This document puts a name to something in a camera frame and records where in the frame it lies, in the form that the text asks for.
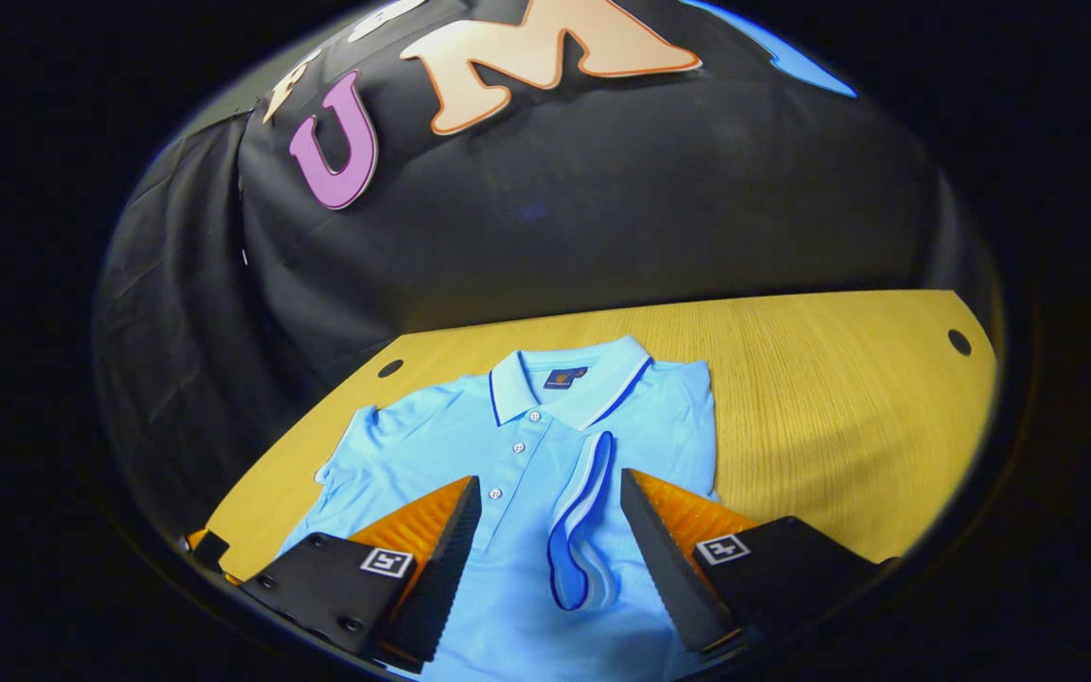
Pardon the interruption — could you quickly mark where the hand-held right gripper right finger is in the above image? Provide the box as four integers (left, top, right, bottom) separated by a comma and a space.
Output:
619, 468, 897, 656

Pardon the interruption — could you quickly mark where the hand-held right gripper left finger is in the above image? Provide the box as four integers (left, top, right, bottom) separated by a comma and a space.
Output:
241, 476, 483, 673

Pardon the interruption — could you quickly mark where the light blue T-shirt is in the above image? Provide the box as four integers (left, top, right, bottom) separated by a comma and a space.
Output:
276, 333, 722, 682

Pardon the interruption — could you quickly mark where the black backdrop cloth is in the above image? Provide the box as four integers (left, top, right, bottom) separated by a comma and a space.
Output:
93, 0, 1006, 536

